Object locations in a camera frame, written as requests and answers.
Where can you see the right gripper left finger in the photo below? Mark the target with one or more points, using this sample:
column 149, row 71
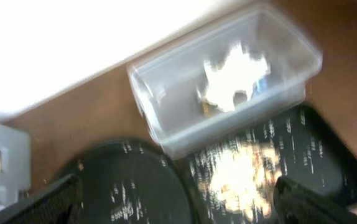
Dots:
column 60, row 203

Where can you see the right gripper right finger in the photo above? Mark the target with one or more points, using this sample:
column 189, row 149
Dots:
column 295, row 204

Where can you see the food scraps pile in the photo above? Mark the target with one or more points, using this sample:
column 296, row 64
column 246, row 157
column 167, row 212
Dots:
column 238, row 179

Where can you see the brown snack wrapper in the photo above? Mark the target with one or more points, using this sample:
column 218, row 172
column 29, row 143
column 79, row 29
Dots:
column 208, row 110

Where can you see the white tissue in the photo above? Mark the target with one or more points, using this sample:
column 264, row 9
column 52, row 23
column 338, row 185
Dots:
column 237, row 74

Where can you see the grey dishwasher rack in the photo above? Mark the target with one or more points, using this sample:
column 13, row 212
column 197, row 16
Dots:
column 15, row 173

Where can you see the black rectangular tray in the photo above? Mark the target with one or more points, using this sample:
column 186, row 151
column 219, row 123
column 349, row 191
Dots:
column 311, row 154

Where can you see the round black tray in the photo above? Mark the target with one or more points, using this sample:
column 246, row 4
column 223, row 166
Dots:
column 128, row 181

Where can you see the clear plastic bin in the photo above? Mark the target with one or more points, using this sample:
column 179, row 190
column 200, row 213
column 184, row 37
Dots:
column 166, row 82

